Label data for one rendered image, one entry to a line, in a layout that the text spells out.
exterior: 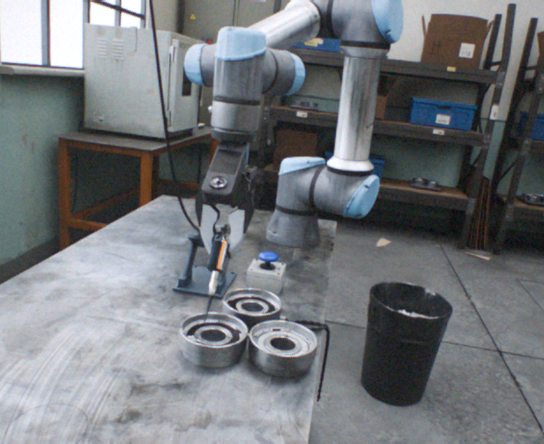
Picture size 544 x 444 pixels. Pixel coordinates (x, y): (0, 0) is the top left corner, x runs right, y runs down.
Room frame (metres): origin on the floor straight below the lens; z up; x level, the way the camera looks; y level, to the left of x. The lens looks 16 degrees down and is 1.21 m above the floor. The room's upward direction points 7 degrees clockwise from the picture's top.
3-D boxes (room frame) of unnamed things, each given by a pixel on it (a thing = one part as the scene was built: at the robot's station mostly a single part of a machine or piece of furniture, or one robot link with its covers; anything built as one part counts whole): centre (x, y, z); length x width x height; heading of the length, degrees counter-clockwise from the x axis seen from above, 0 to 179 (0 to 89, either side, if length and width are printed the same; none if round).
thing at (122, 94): (3.20, 0.89, 1.10); 0.62 x 0.61 x 0.65; 172
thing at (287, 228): (1.26, -0.06, 0.85); 0.15 x 0.15 x 0.10
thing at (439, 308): (1.79, -0.61, 0.21); 0.34 x 0.34 x 0.43
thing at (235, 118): (0.77, 0.08, 1.15); 0.08 x 0.08 x 0.05
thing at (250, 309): (0.76, 0.02, 0.82); 0.10 x 0.10 x 0.04
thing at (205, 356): (0.65, 0.07, 0.82); 0.10 x 0.10 x 0.04
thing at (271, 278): (0.92, 0.00, 0.82); 0.08 x 0.07 x 0.05; 172
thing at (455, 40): (4.21, -1.32, 1.70); 0.56 x 0.36 x 0.39; 77
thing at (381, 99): (4.31, -0.68, 1.19); 0.52 x 0.42 x 0.38; 82
